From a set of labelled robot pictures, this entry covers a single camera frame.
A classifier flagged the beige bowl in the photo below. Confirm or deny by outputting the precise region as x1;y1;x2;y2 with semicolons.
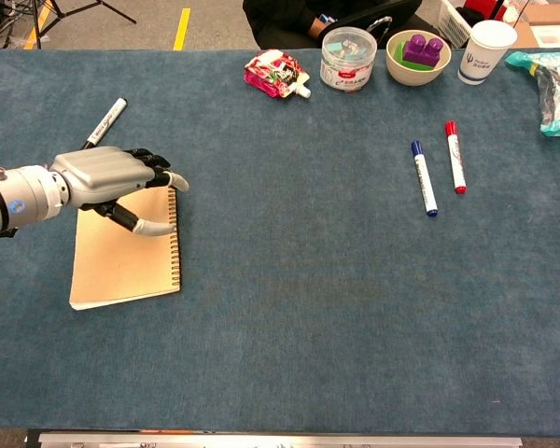
385;30;453;87

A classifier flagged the pink drink pouch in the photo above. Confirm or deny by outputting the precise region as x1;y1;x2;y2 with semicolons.
243;49;313;101

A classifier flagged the black tripod stand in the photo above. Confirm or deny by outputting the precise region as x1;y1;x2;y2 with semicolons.
27;0;138;48

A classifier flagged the white plastic basket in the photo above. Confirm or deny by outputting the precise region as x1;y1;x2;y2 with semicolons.
436;0;477;48

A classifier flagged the aluminium rail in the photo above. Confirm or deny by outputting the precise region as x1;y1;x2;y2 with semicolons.
36;431;524;448

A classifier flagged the white paper cup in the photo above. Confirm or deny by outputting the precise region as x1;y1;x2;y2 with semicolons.
456;20;519;87

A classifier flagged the blue felt table mat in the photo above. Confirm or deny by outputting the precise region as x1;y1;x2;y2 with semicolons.
0;46;560;433

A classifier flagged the red plastic item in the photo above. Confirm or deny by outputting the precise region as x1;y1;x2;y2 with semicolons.
463;0;508;22

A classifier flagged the clear plastic jar of clips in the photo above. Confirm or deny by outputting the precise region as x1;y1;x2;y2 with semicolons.
319;26;379;93

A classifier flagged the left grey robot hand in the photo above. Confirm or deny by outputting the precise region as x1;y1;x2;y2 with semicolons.
49;146;190;238

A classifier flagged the black whiteboard marker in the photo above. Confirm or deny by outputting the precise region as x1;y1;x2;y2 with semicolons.
80;97;129;151

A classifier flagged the seated person in black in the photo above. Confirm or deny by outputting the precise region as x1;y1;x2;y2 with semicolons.
242;0;424;50

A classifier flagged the red whiteboard marker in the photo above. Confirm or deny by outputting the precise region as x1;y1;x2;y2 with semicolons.
444;120;468;195

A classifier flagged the cardboard box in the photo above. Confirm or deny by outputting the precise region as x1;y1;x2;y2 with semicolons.
512;4;560;49

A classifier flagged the purple toy block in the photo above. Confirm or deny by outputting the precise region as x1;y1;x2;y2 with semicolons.
402;33;445;67

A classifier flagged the blue whiteboard marker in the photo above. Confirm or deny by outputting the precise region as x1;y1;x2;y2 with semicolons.
410;140;440;218

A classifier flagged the green toy block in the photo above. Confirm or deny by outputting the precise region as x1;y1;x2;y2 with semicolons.
391;41;435;72

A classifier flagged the tan spiral notebook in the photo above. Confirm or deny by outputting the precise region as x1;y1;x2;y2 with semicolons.
68;185;182;312

